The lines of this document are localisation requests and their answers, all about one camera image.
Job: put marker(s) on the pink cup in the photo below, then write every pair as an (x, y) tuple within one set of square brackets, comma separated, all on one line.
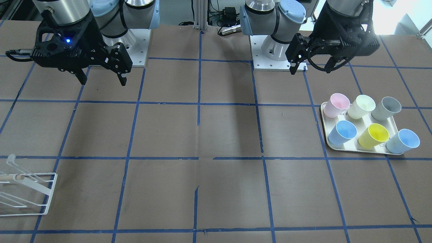
[(337, 104)]

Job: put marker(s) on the pale green cup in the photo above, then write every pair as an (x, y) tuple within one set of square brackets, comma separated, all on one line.
[(362, 105)]

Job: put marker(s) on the beige plastic tray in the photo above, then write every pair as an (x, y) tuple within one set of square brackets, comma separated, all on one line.
[(361, 125)]

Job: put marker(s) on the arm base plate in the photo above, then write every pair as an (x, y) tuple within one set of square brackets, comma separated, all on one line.
[(136, 42), (267, 54)]

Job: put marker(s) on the white wire cup rack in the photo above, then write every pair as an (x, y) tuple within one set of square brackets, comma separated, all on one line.
[(24, 193)]

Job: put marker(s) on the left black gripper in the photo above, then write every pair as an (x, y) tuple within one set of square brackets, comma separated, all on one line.
[(324, 26)]

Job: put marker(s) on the grey cup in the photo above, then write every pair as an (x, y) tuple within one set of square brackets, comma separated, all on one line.
[(387, 107)]

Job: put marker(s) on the yellow cup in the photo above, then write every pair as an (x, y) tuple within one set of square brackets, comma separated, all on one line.
[(374, 135)]

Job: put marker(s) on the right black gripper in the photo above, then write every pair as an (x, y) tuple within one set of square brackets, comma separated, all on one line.
[(89, 41)]

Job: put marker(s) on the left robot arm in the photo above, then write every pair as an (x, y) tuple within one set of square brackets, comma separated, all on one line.
[(281, 20)]

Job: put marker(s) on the aluminium frame post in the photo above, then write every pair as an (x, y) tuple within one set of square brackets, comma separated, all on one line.
[(200, 15)]

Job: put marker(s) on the light blue cup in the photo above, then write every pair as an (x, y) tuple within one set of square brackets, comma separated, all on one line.
[(403, 141)]

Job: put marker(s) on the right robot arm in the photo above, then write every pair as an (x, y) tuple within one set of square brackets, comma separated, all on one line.
[(114, 17)]

